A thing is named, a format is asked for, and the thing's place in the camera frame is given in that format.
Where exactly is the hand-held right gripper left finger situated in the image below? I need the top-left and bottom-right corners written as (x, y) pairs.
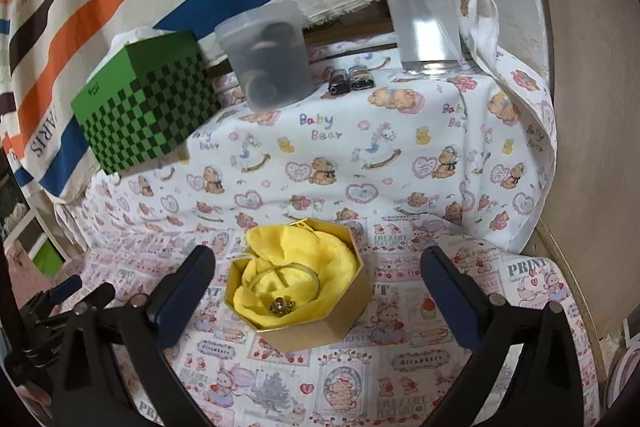
top-left (51, 245), bottom-right (217, 427)

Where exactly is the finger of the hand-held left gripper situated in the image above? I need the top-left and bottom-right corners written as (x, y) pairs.
top-left (21, 275), bottom-right (84, 323)
top-left (30, 282), bottom-right (117, 343)

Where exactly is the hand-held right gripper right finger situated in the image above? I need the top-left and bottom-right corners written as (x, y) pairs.
top-left (421, 246), bottom-right (585, 427)

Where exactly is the gold hexagonal box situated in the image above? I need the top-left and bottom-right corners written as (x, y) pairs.
top-left (224, 217), bottom-right (372, 351)

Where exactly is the thin gold bangle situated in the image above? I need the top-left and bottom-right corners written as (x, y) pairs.
top-left (242, 262), bottom-right (321, 304)

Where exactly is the person's left hand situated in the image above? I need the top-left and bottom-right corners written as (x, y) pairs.
top-left (16, 382), bottom-right (52, 407)

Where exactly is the green storage bin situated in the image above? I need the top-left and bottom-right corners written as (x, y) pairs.
top-left (30, 237), bottom-right (67, 276)

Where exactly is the yellow cloth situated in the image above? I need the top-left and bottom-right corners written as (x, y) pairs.
top-left (235, 223), bottom-right (361, 329)

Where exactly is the patchwork print pink cloth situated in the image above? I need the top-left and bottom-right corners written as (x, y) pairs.
top-left (50, 216), bottom-right (609, 427)

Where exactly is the bear print white cloth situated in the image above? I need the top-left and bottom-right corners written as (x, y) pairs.
top-left (54, 0), bottom-right (559, 254)

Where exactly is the green checkered box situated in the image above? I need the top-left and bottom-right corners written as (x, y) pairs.
top-left (70, 30), bottom-right (224, 176)

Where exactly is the white tape roll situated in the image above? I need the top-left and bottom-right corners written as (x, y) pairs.
top-left (601, 347), bottom-right (637, 409)

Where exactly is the small black device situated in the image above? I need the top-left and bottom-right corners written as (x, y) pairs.
top-left (327, 68), bottom-right (351, 96)
top-left (348, 65), bottom-right (376, 92)

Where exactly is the translucent plastic container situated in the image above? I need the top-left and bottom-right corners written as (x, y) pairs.
top-left (214, 2), bottom-right (314, 113)

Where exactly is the white tissue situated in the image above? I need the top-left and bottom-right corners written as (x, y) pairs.
top-left (97, 26), bottom-right (167, 74)

